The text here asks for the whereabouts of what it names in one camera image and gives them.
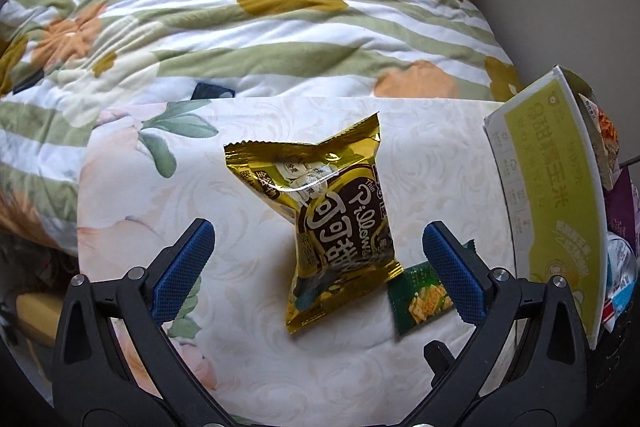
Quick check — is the blue white snack bag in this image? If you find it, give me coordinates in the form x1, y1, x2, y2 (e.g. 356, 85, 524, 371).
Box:
602, 232, 638, 333

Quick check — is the orange white snack bag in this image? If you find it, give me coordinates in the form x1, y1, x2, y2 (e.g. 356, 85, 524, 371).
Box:
578, 93, 620, 191

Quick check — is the small green snack packet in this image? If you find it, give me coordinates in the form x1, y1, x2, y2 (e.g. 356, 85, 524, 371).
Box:
387, 255, 454, 339

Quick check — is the purple snack bag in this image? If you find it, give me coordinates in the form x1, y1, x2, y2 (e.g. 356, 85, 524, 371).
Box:
604, 167, 639, 257

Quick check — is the gold cocoa pillow snack bag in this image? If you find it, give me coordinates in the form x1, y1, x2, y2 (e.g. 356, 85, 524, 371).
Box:
224, 115, 404, 334

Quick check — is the floral striped quilt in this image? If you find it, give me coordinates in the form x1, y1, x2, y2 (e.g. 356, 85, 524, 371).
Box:
1, 0, 522, 254

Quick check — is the green cardboard box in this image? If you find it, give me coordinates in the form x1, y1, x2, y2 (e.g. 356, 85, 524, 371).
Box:
484, 65, 606, 347

